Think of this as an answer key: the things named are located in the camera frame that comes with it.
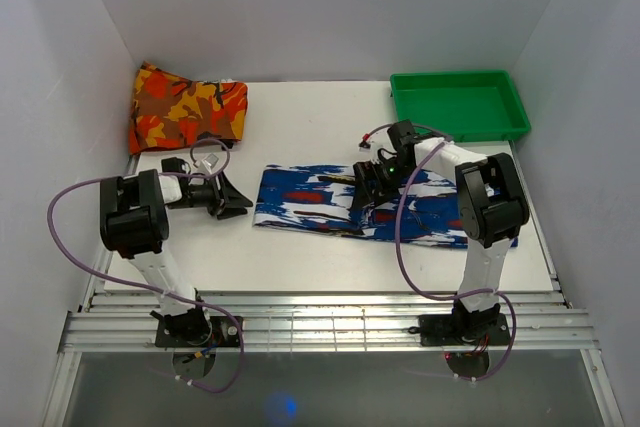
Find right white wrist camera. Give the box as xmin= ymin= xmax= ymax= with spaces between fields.
xmin=358 ymin=133 xmax=381 ymax=151

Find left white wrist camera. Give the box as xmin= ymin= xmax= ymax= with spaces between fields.
xmin=194 ymin=153 xmax=219 ymax=177

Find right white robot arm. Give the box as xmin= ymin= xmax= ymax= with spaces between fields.
xmin=352 ymin=120 xmax=530 ymax=351

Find blue white patterned trousers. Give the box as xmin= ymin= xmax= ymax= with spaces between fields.
xmin=253 ymin=165 xmax=468 ymax=250

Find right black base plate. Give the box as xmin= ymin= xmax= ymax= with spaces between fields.
xmin=417 ymin=314 xmax=511 ymax=347

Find aluminium rail frame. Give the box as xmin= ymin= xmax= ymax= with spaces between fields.
xmin=42 ymin=234 xmax=631 ymax=426

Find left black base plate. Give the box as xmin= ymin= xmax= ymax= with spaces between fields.
xmin=153 ymin=316 xmax=240 ymax=349

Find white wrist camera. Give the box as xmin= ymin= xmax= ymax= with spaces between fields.
xmin=194 ymin=153 xmax=219 ymax=177
xmin=358 ymin=133 xmax=381 ymax=151

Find orange camouflage folded trousers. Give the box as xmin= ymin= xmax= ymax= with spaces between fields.
xmin=128 ymin=62 xmax=248 ymax=155

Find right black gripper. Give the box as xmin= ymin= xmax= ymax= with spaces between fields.
xmin=351 ymin=157 xmax=419 ymax=213

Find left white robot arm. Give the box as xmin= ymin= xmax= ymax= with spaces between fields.
xmin=100 ymin=155 xmax=253 ymax=349

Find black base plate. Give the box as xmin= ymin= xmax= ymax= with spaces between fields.
xmin=153 ymin=316 xmax=240 ymax=349
xmin=417 ymin=314 xmax=511 ymax=347

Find green plastic tray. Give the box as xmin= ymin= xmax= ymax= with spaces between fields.
xmin=390 ymin=70 xmax=531 ymax=142

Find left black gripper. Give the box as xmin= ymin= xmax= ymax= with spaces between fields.
xmin=168 ymin=171 xmax=253 ymax=221

